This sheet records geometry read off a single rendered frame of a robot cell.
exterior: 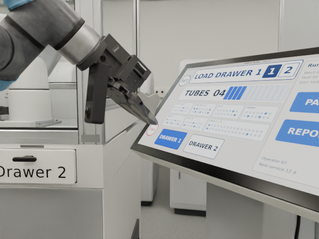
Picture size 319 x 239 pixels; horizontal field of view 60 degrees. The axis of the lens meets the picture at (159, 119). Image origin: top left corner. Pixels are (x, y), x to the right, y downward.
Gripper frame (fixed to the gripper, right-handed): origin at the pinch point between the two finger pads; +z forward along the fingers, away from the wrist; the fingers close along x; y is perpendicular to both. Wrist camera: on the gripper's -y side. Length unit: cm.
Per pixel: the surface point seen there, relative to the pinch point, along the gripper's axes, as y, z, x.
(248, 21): 265, 155, 196
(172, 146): -1.4, 6.7, -2.2
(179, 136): 1.4, 6.7, -2.6
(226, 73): 20.5, 6.8, -5.5
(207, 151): -0.5, 6.7, -12.8
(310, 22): 137, 83, 43
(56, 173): -21.6, 3.8, 38.8
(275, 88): 15.4, 6.8, -20.4
